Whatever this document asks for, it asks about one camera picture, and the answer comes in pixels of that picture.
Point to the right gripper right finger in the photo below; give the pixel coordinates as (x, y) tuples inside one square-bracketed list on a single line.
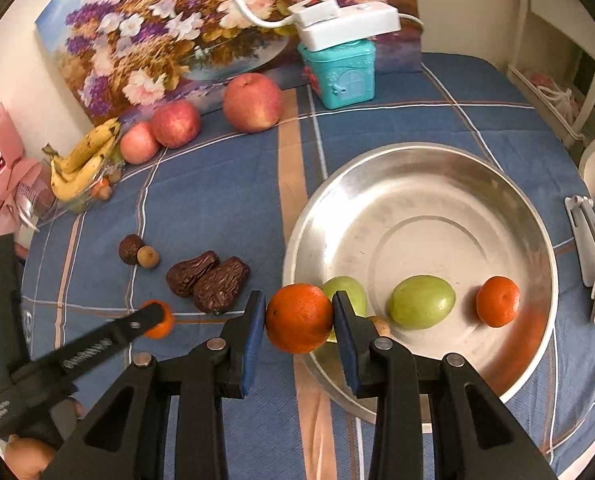
[(474, 435)]

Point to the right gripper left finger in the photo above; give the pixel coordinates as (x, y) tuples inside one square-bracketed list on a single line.
[(124, 435)]

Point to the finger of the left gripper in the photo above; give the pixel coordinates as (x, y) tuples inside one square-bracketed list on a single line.
[(85, 353)]

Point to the brown longan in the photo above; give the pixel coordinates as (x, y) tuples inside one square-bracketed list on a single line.
[(147, 257), (382, 326), (105, 192)]

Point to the large green jujube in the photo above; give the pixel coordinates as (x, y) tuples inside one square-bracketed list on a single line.
[(421, 302)]

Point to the orange tangerine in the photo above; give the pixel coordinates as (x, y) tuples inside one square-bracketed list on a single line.
[(299, 318), (163, 327), (497, 303)]

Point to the dark red date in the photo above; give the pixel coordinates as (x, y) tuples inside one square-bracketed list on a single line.
[(182, 276), (215, 292)]

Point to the small green jujube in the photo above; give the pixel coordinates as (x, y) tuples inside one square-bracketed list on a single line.
[(354, 290)]

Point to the person's left hand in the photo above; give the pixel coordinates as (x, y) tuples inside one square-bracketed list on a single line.
[(27, 458)]

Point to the silver metal plate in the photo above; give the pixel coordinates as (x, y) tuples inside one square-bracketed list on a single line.
[(429, 209)]

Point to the brown longan by tray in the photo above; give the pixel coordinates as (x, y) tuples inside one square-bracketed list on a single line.
[(105, 192)]

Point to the blue plaid tablecloth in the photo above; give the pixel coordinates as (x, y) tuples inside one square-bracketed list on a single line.
[(222, 192)]

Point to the clear plastic fruit tray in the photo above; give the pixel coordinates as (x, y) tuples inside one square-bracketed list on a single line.
[(77, 191)]

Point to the yellow banana bunch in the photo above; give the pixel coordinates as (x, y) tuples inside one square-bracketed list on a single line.
[(100, 140)]

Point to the pink flower bouquet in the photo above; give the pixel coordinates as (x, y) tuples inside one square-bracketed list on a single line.
[(25, 190)]

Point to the pink apple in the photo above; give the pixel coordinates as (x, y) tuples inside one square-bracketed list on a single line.
[(138, 144)]

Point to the white phone stand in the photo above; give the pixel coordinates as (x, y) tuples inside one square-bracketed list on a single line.
[(582, 220)]

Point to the red apple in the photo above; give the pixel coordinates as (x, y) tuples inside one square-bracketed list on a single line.
[(252, 103), (176, 124)]

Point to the flower painting canvas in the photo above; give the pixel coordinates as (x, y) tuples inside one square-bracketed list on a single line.
[(121, 58)]

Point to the teal house-shaped box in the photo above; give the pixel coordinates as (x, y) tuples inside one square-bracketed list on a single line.
[(343, 75)]

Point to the white chair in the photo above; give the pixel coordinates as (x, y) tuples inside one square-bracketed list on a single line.
[(552, 62)]

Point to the white power strip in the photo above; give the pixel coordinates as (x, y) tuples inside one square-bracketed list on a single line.
[(323, 24)]

